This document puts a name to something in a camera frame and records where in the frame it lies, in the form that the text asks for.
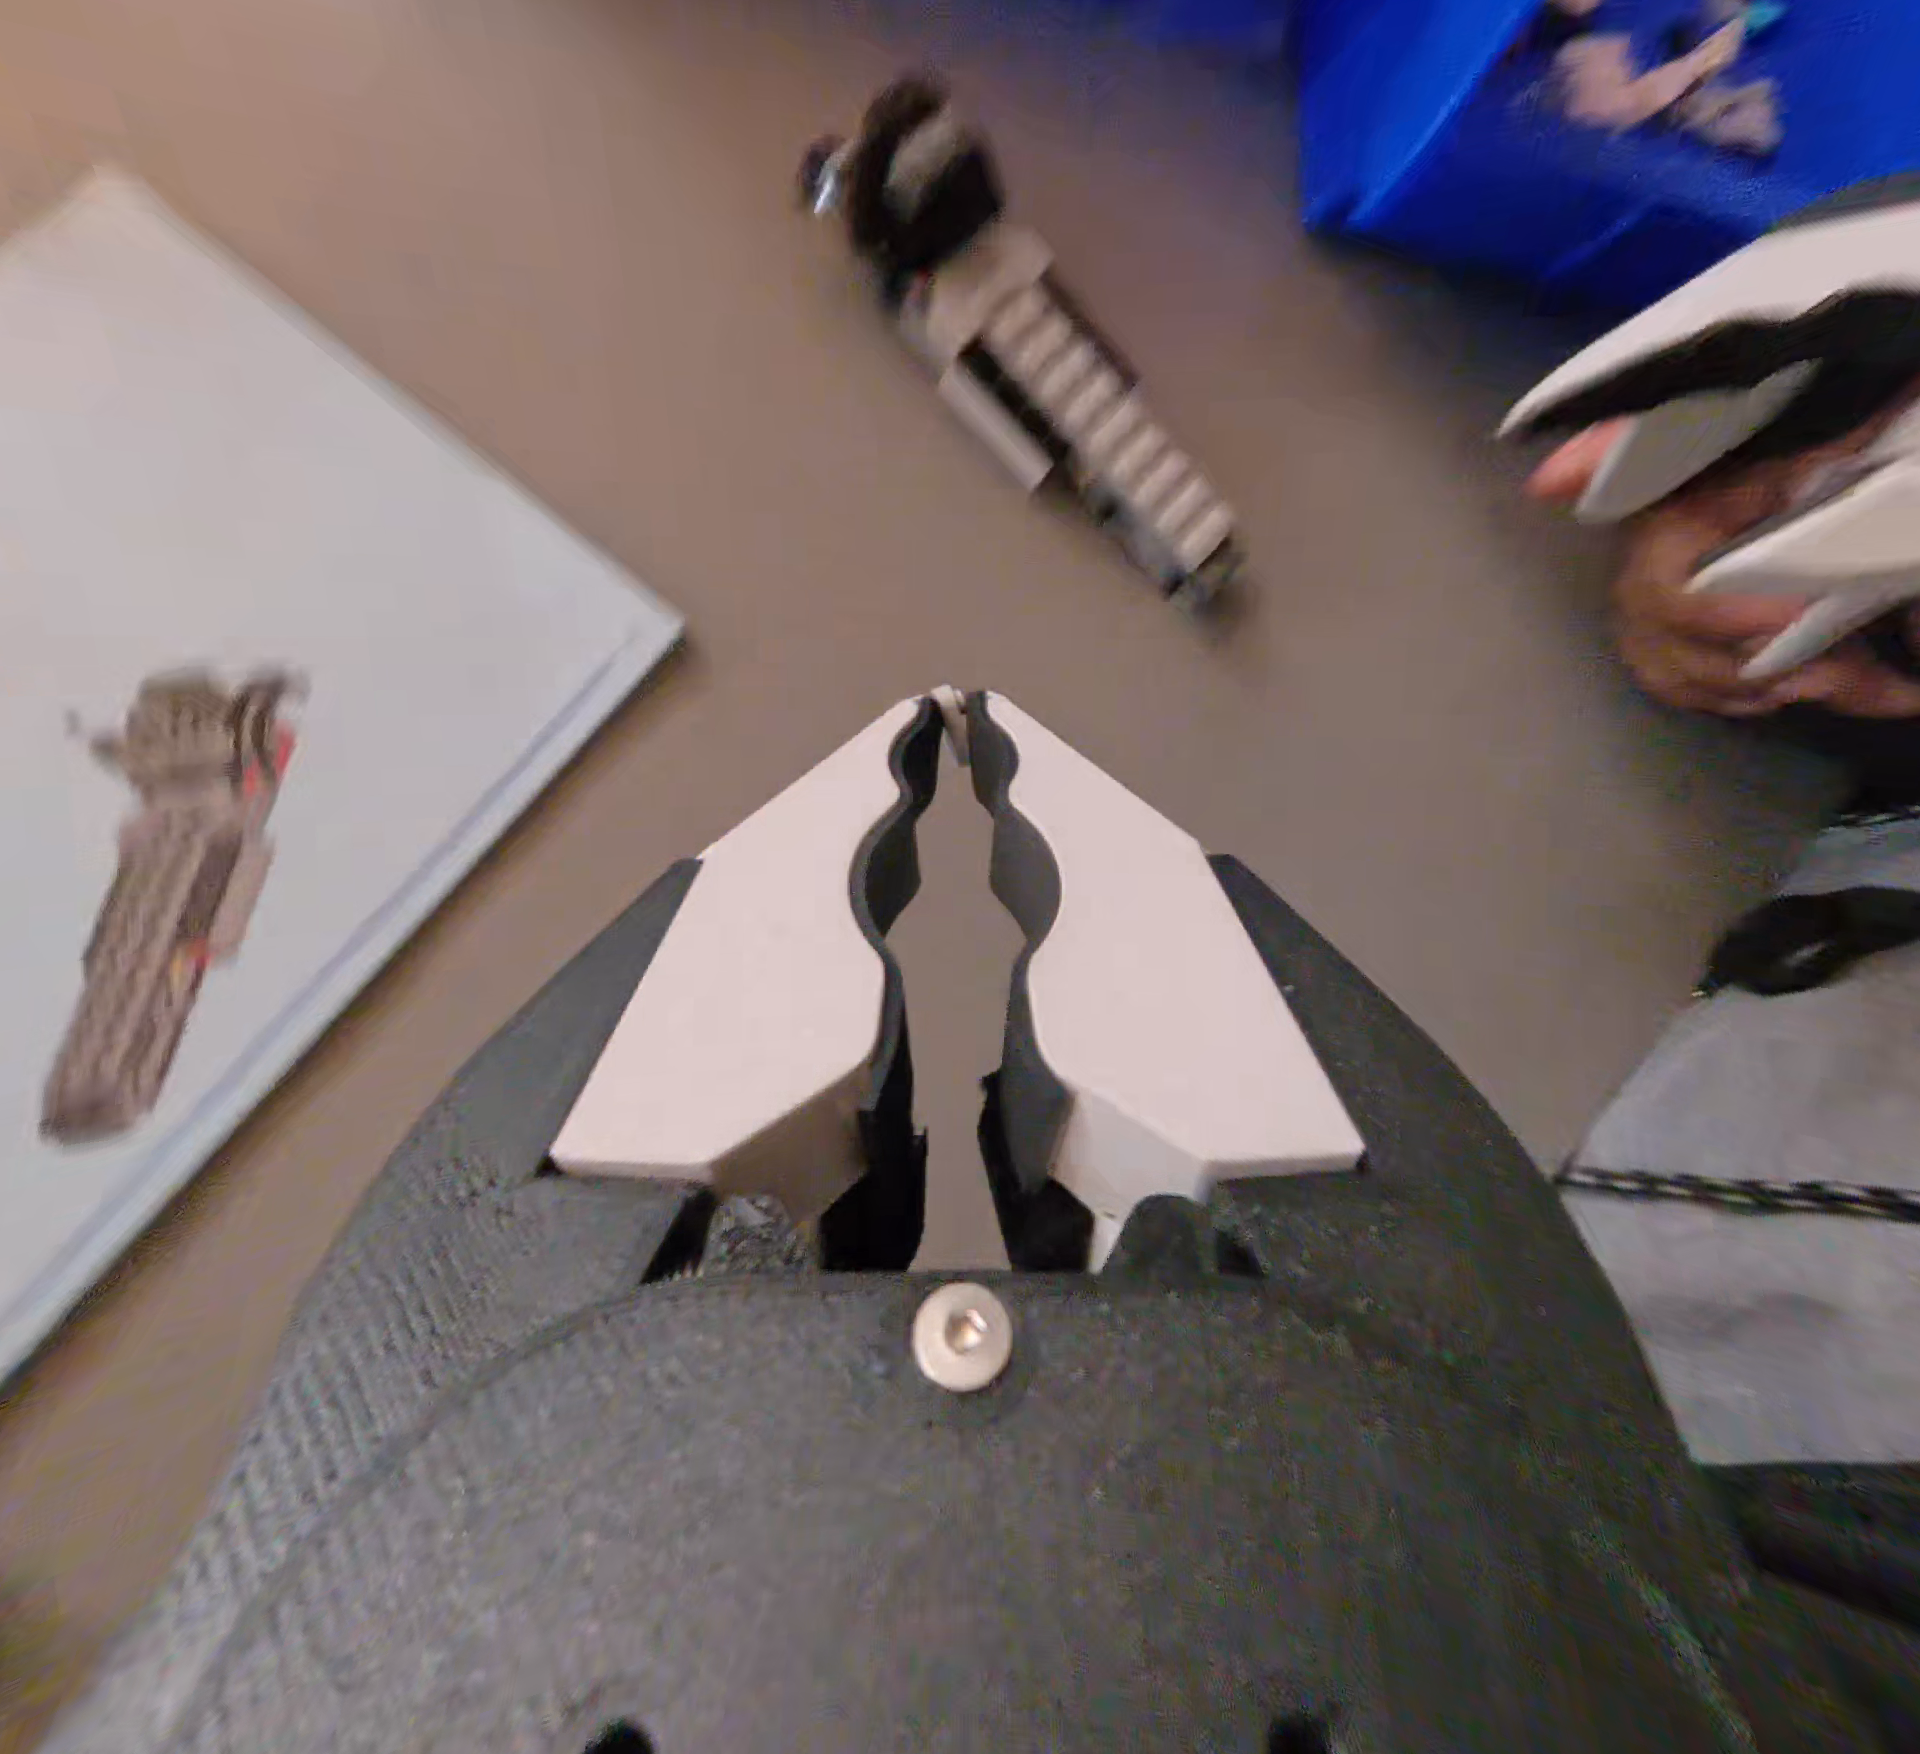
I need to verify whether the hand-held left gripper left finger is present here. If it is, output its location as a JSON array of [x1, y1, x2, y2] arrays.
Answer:
[[549, 692, 952, 1274]]

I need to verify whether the grey fleece garment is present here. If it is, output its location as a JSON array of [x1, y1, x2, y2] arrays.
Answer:
[[1560, 810, 1920, 1471]]

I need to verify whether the black strap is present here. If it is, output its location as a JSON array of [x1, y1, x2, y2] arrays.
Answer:
[[1704, 887, 1920, 996]]

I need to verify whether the grey and black brick model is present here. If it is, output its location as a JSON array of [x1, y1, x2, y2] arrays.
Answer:
[[795, 72, 1245, 616]]

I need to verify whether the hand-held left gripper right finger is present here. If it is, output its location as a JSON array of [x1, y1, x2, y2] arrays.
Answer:
[[967, 688, 1369, 1277]]

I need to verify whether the brown desk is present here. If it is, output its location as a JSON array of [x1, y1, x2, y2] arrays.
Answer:
[[0, 0, 1860, 1712]]

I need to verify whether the black braided cable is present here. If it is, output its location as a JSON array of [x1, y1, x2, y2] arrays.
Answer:
[[1557, 1160, 1920, 1223]]

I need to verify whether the person's right hand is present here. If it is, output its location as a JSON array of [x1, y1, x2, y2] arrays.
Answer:
[[1521, 420, 1920, 720]]

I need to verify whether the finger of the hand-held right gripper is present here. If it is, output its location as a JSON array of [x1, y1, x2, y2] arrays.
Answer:
[[1498, 175, 1920, 448], [1570, 360, 1825, 528]]

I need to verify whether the brick instruction booklet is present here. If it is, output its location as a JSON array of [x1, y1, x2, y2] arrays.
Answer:
[[0, 165, 689, 1380]]

